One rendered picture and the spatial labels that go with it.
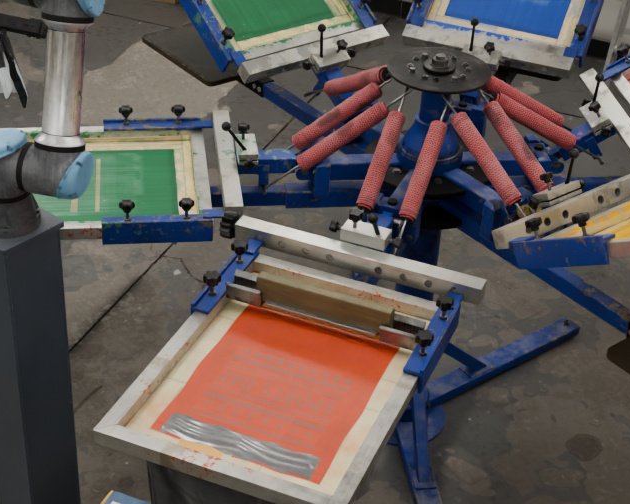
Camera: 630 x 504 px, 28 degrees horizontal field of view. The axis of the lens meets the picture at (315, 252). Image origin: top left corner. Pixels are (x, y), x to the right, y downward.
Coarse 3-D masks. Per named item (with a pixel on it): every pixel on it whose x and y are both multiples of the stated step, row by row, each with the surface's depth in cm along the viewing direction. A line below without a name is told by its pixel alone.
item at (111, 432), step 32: (352, 288) 321; (384, 288) 322; (192, 320) 306; (160, 352) 295; (416, 384) 293; (128, 416) 279; (384, 416) 280; (128, 448) 270; (160, 448) 268; (224, 480) 264; (256, 480) 261; (352, 480) 263
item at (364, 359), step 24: (336, 336) 309; (360, 336) 310; (312, 360) 301; (336, 360) 302; (360, 360) 302; (384, 360) 302; (360, 384) 294; (360, 408) 287; (336, 432) 280; (312, 480) 267
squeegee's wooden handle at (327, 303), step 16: (256, 288) 313; (272, 288) 311; (288, 288) 309; (304, 288) 308; (320, 288) 308; (288, 304) 312; (304, 304) 310; (320, 304) 308; (336, 304) 306; (352, 304) 304; (368, 304) 303; (352, 320) 306; (368, 320) 304; (384, 320) 303
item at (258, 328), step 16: (240, 320) 313; (256, 320) 313; (272, 320) 314; (288, 320) 314; (304, 320) 314; (224, 336) 307; (240, 336) 308; (256, 336) 308; (272, 336) 308; (288, 336) 309; (304, 336) 309; (224, 352) 302; (272, 352) 303; (288, 352) 303; (208, 368) 297; (192, 384) 292; (208, 384) 292; (176, 400) 287; (192, 400) 287; (160, 416) 282; (192, 416) 282; (240, 432) 279
